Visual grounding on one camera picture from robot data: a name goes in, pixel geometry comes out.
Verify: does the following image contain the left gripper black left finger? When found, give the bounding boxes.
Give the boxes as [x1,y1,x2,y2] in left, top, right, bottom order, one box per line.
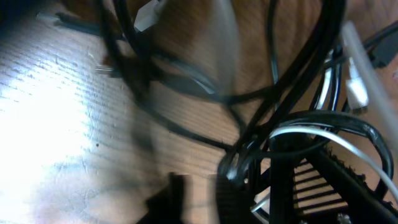
[136,173,186,224]

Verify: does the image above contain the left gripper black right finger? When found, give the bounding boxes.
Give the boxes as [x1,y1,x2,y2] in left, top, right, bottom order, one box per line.
[306,149,397,224]

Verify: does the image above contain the white USB cable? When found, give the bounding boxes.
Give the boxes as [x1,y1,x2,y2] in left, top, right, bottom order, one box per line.
[133,0,398,215]

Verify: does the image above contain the black USB cable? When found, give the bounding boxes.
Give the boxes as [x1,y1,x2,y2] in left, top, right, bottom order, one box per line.
[93,0,398,224]

